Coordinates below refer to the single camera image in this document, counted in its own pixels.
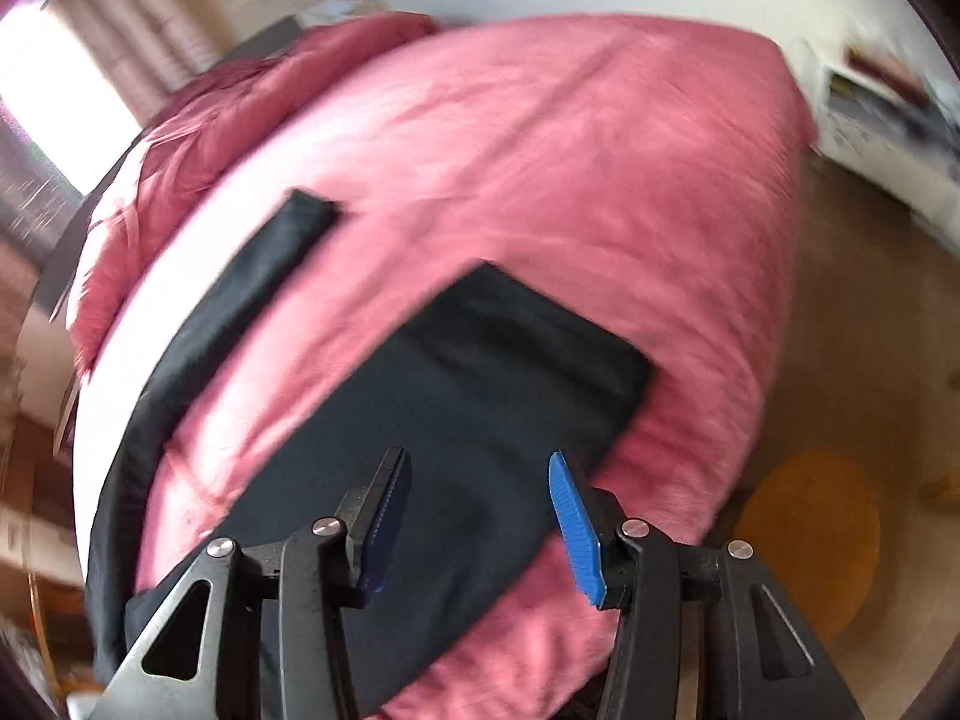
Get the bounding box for black pants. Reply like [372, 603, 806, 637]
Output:
[86, 192, 652, 718]

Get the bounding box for round yellow floor cushion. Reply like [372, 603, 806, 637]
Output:
[734, 450, 882, 642]

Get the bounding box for pink bed sheet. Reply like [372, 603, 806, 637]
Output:
[67, 11, 820, 720]

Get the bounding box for crumpled pink duvet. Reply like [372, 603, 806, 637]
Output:
[67, 11, 441, 377]

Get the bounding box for white low shelf unit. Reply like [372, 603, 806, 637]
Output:
[807, 46, 958, 250]

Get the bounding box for striped window curtain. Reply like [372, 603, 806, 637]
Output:
[0, 0, 235, 263]

